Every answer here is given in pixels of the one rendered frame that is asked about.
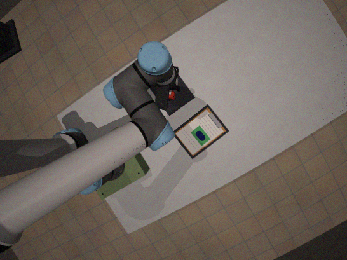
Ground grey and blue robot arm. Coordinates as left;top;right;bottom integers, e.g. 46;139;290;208
0;41;175;254

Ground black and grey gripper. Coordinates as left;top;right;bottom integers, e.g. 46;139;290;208
170;66;180;93

